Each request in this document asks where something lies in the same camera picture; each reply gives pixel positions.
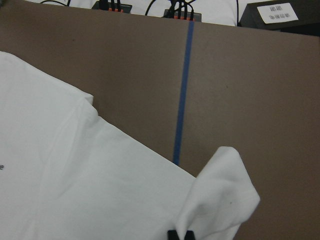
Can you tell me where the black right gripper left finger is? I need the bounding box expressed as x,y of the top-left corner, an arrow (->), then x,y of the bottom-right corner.
167,230 -> 178,240

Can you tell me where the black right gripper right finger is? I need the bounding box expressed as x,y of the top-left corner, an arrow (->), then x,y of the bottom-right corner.
184,230 -> 195,240

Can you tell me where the white long-sleeve printed shirt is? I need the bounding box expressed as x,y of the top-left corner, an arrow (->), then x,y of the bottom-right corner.
0,52 -> 260,240

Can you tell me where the black box with white label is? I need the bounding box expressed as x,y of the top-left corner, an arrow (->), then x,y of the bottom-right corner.
238,0 -> 320,37

